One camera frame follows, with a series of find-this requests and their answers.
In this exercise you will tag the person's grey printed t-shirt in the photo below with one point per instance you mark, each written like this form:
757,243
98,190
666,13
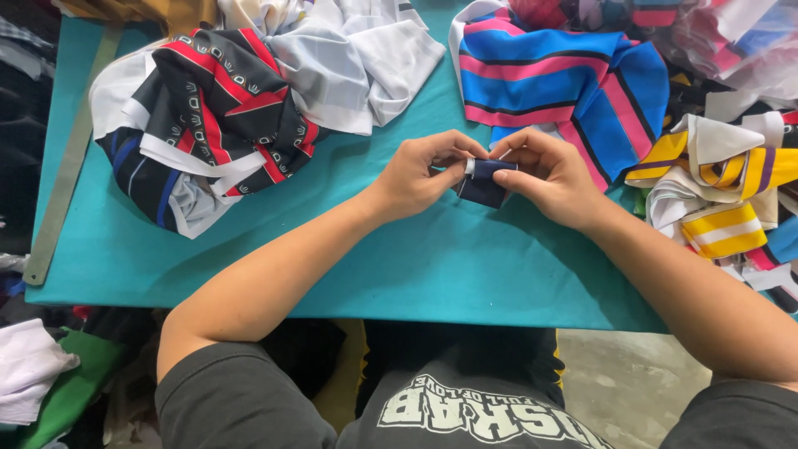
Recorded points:
249,405

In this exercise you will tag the green cloth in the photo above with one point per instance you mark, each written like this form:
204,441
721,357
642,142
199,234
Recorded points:
81,380

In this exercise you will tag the blue pink striped fabric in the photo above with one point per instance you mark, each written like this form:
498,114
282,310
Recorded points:
548,75

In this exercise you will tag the person's right hand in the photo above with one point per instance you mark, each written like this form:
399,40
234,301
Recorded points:
558,181

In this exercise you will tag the person's left hand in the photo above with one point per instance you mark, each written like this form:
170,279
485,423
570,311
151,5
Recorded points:
405,178

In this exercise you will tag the clear plastic bag of garments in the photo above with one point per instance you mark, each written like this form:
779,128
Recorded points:
735,43

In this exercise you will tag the navy blue fabric piece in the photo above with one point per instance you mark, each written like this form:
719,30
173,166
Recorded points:
483,184

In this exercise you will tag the black red white printed fabric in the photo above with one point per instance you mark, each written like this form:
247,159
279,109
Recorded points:
212,118

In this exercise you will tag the white fabric pile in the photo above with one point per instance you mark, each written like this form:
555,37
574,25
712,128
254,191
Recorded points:
355,68

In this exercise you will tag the teal table cloth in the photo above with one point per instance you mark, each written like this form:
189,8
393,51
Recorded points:
399,274

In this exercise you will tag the white cloth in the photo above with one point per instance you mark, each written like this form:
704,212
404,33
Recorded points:
28,368

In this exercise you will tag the heap of dark clothing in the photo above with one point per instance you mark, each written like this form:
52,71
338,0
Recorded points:
22,125

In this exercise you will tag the heap of striped collar pieces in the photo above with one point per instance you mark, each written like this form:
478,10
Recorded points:
717,174

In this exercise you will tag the mustard brown fabric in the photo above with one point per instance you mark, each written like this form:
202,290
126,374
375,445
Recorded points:
156,11

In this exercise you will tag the long metal ruler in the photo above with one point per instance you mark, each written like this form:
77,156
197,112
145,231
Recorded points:
65,174

